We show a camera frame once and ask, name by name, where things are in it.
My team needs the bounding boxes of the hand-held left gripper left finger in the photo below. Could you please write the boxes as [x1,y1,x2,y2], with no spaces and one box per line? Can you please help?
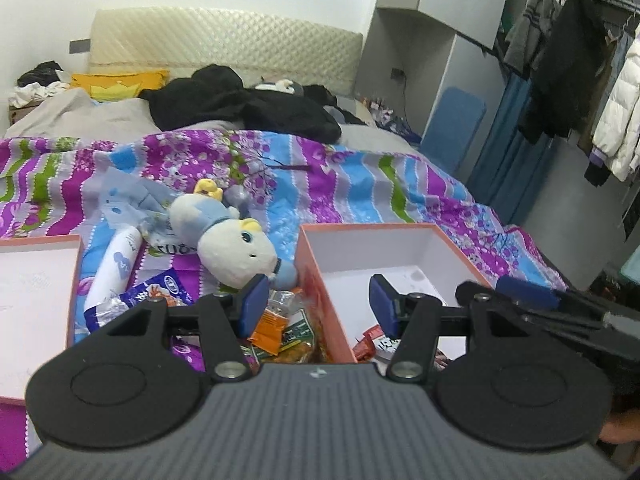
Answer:
[100,274,271,383]

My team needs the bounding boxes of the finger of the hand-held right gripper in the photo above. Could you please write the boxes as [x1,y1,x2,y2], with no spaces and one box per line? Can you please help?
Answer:
[497,276,640,326]
[456,281,640,361]

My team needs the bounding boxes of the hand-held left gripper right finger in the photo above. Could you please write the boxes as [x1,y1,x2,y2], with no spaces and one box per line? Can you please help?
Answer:
[369,274,538,383]

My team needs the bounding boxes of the orange snack packet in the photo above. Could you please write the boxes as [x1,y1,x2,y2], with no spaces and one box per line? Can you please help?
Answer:
[248,307,293,357]

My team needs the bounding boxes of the pink cardboard box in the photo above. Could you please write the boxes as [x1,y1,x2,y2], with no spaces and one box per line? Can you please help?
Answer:
[294,223,493,365]

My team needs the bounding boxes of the white and red snack packet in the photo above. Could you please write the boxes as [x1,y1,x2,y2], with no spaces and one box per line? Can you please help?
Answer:
[375,336,403,362]

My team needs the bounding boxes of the green label snack packet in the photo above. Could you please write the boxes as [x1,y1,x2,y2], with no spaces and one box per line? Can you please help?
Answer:
[260,287,326,365]

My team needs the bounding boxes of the white and blue plush toy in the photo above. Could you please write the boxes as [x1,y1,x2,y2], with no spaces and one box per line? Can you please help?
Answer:
[169,178,299,288]

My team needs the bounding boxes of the blue snack packet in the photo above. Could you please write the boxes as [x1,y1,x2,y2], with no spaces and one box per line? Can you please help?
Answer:
[85,267,196,333]

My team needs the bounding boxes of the blue hanging cloth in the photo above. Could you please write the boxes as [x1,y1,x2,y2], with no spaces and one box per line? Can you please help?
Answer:
[467,74,552,227]

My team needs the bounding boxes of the white spray bottle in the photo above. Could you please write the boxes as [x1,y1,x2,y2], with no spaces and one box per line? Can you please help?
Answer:
[82,225,142,313]

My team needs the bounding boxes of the pale blue plastic bag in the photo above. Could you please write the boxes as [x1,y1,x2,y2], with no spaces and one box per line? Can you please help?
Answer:
[97,167,201,257]

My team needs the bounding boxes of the blue padded board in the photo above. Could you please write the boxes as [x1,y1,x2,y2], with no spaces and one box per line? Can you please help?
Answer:
[420,86,487,177]

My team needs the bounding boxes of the colourful bedside clutter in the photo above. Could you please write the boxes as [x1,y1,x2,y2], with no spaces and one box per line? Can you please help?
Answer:
[357,95,422,144]

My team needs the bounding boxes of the white puffer jacket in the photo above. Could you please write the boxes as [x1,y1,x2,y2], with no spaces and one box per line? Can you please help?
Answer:
[590,37,640,182]

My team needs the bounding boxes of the black clothing pile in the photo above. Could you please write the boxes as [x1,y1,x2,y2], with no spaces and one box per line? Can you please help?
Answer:
[139,64,343,145]

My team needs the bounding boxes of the pink box lid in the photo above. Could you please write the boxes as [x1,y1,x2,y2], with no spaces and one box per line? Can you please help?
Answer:
[0,234,83,406]

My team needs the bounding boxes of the black hanging coat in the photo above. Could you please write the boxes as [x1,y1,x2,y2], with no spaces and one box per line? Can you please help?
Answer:
[517,0,609,144]

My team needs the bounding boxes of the yellow pillow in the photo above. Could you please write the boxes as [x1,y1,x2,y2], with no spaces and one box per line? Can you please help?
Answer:
[70,70,171,104]

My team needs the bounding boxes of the grey blanket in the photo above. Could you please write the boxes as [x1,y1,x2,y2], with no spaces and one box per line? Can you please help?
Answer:
[4,87,162,139]

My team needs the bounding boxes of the grey hanging coat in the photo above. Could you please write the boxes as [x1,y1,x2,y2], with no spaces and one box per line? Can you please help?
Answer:
[502,0,562,79]

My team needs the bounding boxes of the beige padded headboard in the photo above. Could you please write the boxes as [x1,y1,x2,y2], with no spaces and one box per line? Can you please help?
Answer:
[89,8,364,97]

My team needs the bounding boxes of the white crumpled cloth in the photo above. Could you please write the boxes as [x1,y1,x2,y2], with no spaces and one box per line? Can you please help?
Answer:
[12,80,72,109]

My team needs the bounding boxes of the black bag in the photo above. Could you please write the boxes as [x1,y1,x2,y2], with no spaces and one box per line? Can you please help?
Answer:
[17,60,64,88]

